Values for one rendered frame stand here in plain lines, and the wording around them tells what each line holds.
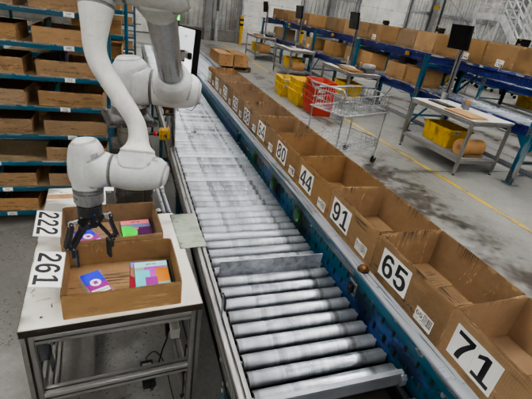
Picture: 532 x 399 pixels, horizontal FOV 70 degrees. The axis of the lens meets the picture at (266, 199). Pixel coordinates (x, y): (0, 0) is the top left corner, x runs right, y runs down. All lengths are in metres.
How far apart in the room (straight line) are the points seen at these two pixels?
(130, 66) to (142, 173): 0.71
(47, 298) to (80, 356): 0.85
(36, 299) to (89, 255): 0.24
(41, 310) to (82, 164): 0.54
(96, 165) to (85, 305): 0.47
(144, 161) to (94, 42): 0.37
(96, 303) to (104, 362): 0.92
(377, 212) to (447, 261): 0.47
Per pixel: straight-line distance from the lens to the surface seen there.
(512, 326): 1.54
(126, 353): 2.32
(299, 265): 1.70
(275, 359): 1.33
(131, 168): 1.19
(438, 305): 1.31
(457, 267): 1.64
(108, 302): 1.41
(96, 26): 1.29
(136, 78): 1.78
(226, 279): 1.57
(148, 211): 1.91
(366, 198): 1.90
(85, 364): 2.31
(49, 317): 1.48
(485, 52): 7.42
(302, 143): 2.52
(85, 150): 1.21
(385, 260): 1.47
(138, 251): 1.63
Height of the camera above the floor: 1.74
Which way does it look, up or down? 27 degrees down
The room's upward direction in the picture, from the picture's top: 9 degrees clockwise
